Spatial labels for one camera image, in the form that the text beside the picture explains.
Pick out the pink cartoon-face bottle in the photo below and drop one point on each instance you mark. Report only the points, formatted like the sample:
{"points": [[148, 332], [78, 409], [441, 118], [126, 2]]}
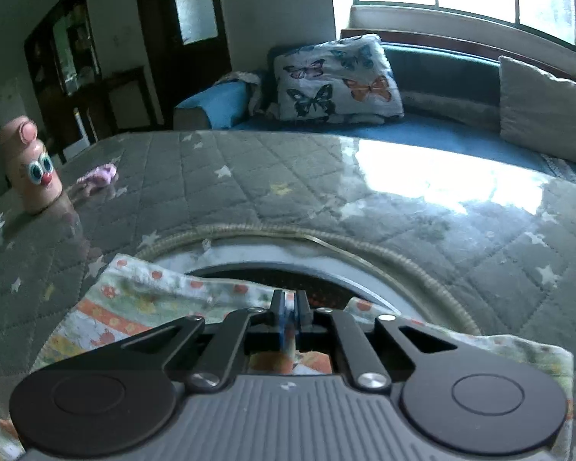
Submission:
{"points": [[31, 168]]}

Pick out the crumpled blanket on sofa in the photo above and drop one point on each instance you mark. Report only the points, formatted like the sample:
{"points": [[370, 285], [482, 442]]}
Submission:
{"points": [[247, 91]]}

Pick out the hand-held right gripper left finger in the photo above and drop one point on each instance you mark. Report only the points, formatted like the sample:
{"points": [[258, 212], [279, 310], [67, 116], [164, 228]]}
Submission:
{"points": [[279, 319]]}

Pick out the dark door with glass pane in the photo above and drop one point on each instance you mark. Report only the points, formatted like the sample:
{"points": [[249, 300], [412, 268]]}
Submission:
{"points": [[197, 9]]}

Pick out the blue corner sofa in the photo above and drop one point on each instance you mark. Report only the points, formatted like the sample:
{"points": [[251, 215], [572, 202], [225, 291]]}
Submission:
{"points": [[441, 81]]}

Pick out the plain grey pillow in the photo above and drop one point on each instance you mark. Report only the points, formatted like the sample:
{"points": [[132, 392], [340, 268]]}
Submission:
{"points": [[542, 105]]}

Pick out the small pink cloth item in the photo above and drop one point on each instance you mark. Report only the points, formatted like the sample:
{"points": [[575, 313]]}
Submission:
{"points": [[98, 175]]}

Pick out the quilted star table cover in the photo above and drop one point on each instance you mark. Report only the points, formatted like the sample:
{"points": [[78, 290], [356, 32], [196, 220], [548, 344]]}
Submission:
{"points": [[317, 192]]}

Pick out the butterfly print pillow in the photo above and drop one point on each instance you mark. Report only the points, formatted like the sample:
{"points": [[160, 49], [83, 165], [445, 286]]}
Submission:
{"points": [[336, 79]]}

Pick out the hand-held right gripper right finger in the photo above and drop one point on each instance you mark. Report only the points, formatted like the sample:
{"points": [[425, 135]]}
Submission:
{"points": [[301, 312]]}

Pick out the dark wooden cabinet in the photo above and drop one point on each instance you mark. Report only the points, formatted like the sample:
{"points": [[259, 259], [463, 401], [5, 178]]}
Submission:
{"points": [[86, 67]]}

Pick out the patterned pastel garment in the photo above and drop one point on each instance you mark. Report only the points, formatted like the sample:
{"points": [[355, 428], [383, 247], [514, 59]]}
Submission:
{"points": [[139, 297]]}

